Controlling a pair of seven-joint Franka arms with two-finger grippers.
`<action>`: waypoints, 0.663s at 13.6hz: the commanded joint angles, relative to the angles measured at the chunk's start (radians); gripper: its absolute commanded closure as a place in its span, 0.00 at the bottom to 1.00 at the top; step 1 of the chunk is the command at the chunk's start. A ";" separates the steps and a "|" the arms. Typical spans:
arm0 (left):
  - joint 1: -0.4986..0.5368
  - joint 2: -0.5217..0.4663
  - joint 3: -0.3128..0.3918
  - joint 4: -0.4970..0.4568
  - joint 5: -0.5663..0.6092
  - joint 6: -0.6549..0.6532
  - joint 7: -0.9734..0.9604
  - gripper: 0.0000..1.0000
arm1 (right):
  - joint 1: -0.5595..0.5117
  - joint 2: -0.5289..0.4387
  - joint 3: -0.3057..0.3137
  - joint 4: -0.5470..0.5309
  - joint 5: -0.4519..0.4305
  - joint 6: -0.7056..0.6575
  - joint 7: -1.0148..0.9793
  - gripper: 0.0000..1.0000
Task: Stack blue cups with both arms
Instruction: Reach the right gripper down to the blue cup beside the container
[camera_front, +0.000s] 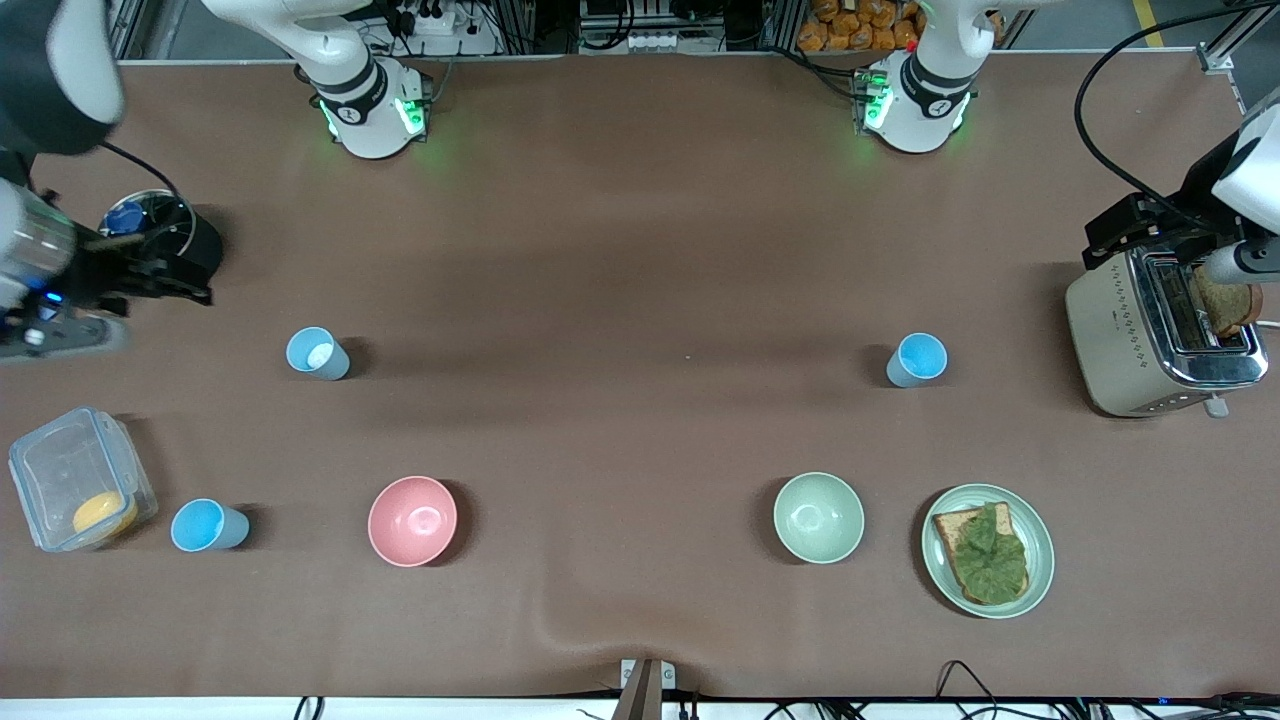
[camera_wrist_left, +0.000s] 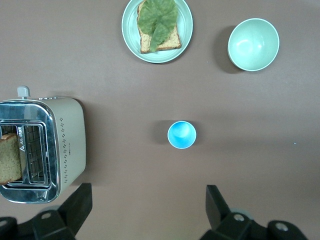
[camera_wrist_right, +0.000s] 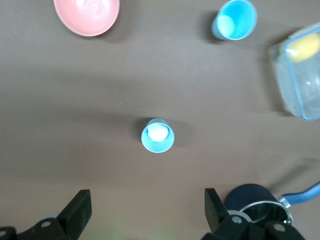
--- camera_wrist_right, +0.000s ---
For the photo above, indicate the pink bowl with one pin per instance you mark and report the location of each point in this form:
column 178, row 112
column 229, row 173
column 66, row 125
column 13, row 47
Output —
column 87, row 17

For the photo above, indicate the yellow lemon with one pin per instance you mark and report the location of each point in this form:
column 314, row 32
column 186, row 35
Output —
column 303, row 47

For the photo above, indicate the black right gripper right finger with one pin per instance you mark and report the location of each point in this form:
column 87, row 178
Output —
column 215, row 212

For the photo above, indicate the brown table cloth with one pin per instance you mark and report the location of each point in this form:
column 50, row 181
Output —
column 100, row 100

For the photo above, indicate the clear container with blue seal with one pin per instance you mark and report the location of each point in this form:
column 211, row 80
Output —
column 307, row 95

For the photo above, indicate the blue plastic cup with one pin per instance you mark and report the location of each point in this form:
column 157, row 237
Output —
column 157, row 147
column 242, row 20

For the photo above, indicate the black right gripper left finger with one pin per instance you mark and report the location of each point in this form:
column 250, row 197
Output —
column 77, row 210

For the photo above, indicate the white crumpled ball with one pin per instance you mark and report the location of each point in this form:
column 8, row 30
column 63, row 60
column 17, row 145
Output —
column 157, row 133

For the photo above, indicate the glass lid with blue knob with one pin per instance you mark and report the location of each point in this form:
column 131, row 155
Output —
column 265, row 211

